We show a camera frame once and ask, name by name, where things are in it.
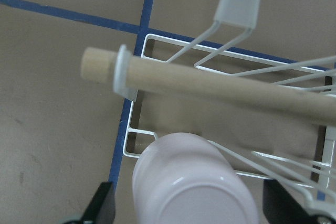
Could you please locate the pale pink cup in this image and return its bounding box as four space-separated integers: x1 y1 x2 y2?
132 133 260 223

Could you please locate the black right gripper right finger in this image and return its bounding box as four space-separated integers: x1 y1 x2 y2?
262 179 315 224

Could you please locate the white wire cup rack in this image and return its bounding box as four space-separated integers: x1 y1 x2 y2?
80 0 336 209

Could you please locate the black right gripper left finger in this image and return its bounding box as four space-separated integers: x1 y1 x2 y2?
81 182 116 223

